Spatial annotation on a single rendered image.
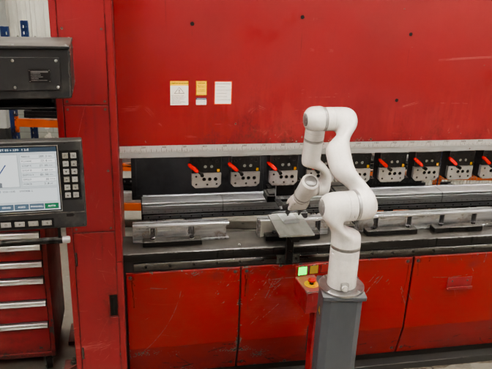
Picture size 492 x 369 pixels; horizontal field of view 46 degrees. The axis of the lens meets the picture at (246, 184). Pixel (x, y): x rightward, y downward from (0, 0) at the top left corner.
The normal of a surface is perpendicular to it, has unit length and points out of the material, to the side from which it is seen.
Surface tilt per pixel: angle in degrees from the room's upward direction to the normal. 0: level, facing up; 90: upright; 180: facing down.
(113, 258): 90
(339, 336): 90
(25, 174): 90
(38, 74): 90
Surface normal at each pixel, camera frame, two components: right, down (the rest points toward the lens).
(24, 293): 0.19, 0.35
